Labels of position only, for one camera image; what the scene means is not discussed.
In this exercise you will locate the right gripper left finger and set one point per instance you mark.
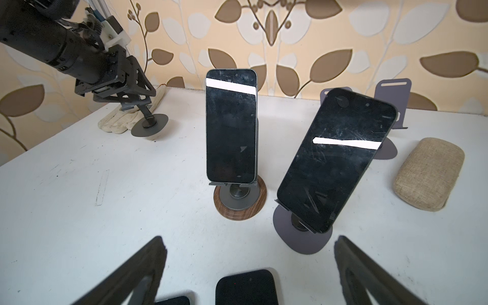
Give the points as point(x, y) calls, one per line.
point(136, 281)

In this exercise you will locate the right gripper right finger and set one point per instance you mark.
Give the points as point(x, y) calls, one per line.
point(361, 277)

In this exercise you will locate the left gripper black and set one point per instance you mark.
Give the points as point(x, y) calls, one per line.
point(123, 81)

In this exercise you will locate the dark grey back stand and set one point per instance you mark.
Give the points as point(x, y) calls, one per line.
point(150, 124)

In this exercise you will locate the phone with green case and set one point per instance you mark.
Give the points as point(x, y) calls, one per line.
point(180, 300)

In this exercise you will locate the black phone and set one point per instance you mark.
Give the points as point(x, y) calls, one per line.
point(231, 125)
point(253, 287)
point(335, 153)

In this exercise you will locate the grey phone stand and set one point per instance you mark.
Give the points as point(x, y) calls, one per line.
point(325, 92)

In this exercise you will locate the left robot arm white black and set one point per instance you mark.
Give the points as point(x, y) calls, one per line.
point(92, 51)

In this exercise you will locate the lilac back right stand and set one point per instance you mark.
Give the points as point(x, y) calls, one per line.
point(295, 234)

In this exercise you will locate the beige work glove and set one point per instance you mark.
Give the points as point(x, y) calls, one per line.
point(118, 121)

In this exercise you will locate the beige oval sponge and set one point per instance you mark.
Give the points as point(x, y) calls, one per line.
point(429, 174)

